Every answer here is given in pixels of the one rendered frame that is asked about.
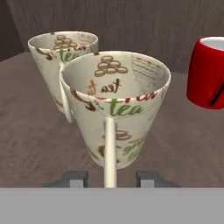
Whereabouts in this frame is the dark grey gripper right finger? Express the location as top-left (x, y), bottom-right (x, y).
top-left (136, 170), bottom-right (181, 188)

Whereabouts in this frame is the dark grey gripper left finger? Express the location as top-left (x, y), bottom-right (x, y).
top-left (43, 170), bottom-right (89, 188)

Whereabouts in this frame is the white printed tea mug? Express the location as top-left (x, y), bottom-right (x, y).
top-left (59, 51), bottom-right (172, 188)
top-left (27, 31), bottom-right (100, 124)

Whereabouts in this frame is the red mug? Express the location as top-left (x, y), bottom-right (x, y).
top-left (185, 36), bottom-right (224, 110)

